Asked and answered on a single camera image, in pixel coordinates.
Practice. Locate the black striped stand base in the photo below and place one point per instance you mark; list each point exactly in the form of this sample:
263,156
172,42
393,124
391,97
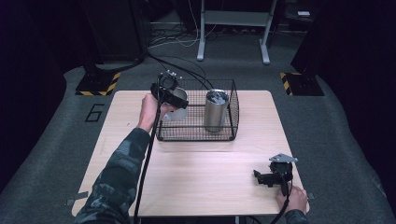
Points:
303,84
96,84

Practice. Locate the person's right hand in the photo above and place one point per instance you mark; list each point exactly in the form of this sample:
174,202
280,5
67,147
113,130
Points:
295,200

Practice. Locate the grey tape strip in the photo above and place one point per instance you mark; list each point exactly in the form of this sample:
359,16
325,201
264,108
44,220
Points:
77,197

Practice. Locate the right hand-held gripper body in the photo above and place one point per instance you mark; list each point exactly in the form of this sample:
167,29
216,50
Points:
281,171

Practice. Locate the white metal desk frame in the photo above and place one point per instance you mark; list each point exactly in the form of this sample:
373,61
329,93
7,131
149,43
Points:
234,18

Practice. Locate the person's left hand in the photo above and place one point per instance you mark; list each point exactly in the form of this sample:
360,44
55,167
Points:
149,112

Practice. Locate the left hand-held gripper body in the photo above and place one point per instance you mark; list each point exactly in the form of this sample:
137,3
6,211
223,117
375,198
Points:
166,88

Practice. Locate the stainless steel tumbler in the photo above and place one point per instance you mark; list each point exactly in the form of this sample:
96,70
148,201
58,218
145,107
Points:
214,115

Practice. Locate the small white box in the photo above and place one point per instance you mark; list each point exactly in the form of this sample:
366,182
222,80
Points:
303,13

